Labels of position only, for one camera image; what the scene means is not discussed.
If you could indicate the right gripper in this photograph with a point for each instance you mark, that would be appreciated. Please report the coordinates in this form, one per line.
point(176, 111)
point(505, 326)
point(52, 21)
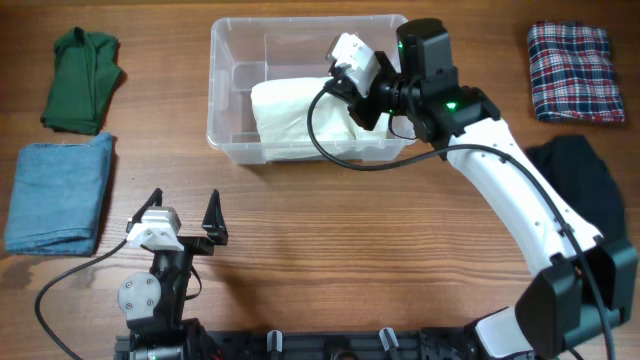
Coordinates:
point(366, 115)

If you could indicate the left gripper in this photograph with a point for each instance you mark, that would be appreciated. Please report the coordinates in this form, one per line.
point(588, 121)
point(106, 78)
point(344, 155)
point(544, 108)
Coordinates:
point(213, 224)

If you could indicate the cream cloth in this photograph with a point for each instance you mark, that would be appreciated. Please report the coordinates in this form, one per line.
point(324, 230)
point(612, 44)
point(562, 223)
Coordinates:
point(280, 109)

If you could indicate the plaid shirt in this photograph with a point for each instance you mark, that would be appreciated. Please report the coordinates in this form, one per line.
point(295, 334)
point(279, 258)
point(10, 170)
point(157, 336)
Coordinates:
point(571, 74)

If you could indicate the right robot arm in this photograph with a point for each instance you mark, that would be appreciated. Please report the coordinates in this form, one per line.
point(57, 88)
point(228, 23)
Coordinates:
point(583, 283)

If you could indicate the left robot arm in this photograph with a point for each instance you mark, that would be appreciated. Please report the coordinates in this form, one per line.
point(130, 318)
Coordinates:
point(153, 301)

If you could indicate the blue denim folded cloth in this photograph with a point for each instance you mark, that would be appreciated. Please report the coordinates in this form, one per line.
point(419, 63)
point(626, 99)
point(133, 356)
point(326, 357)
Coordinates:
point(57, 197)

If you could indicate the clear plastic storage bin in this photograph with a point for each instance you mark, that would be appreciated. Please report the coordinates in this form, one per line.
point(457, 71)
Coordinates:
point(247, 51)

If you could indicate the green folded garment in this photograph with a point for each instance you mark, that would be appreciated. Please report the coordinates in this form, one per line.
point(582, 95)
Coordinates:
point(85, 78)

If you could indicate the black folded garment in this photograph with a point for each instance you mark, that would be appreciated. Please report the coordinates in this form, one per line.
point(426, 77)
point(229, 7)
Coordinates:
point(582, 179)

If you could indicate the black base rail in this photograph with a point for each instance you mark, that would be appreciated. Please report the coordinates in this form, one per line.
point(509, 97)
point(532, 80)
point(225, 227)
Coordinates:
point(427, 344)

